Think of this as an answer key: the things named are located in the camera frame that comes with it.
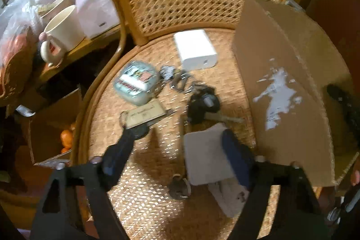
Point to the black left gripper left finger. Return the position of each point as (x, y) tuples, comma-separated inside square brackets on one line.
[(58, 214)]

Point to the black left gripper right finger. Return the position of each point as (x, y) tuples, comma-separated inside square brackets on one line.
[(298, 214)]

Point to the white remote device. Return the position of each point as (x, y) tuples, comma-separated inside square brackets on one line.
[(207, 164)]

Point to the black car key fob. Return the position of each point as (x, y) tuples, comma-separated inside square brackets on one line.
[(204, 105)]

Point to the brown cardboard box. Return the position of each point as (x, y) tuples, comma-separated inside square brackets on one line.
[(286, 61)]

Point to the cardboard box of oranges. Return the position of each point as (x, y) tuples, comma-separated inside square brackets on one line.
[(42, 129)]

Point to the round illustrated tin case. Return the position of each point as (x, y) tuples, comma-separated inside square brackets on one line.
[(136, 82)]

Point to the wooden side table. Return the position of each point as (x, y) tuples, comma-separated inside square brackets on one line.
[(42, 74)]

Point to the rattan wicker chair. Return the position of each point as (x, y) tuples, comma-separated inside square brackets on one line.
[(142, 203)]

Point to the cream ceramic mug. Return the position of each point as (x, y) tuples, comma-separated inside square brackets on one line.
[(61, 35)]

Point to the white rectangular power adapter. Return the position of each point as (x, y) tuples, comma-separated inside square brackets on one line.
[(195, 50)]

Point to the white tissue box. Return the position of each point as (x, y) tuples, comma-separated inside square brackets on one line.
[(96, 16)]

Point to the wooden tag keychain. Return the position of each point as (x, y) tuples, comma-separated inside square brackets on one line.
[(137, 122)]

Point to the silver keychain with carabiner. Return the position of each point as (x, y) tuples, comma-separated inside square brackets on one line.
[(179, 80)]

